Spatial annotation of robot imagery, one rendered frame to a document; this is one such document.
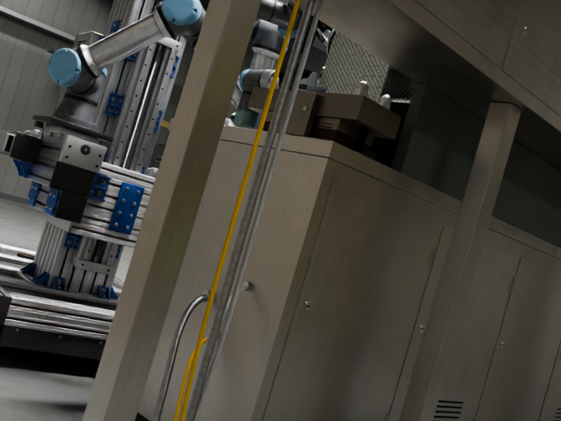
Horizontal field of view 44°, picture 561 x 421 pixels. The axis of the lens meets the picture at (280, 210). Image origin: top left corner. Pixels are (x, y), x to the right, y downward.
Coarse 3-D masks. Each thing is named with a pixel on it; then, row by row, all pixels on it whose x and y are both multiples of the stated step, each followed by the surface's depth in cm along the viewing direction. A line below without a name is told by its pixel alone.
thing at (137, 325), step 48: (240, 0) 111; (240, 48) 113; (192, 96) 111; (192, 144) 110; (480, 144) 176; (192, 192) 111; (480, 192) 173; (144, 240) 111; (480, 240) 175; (144, 288) 109; (144, 336) 110; (432, 336) 173; (96, 384) 111; (144, 384) 112; (432, 384) 171
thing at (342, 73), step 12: (336, 60) 200; (348, 60) 197; (360, 60) 193; (372, 60) 190; (324, 72) 202; (336, 72) 199; (348, 72) 196; (360, 72) 192; (372, 72) 189; (384, 72) 186; (324, 84) 201; (336, 84) 198; (348, 84) 194; (372, 84) 188; (384, 84) 186; (372, 96) 187
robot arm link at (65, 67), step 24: (168, 0) 220; (192, 0) 220; (144, 24) 223; (168, 24) 222; (192, 24) 224; (96, 48) 225; (120, 48) 225; (48, 72) 225; (72, 72) 222; (96, 72) 227
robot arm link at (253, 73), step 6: (246, 72) 222; (252, 72) 220; (258, 72) 218; (240, 78) 223; (246, 78) 221; (252, 78) 219; (258, 78) 217; (240, 84) 224; (246, 84) 220; (252, 84) 219; (258, 84) 217; (246, 90) 219; (252, 90) 219
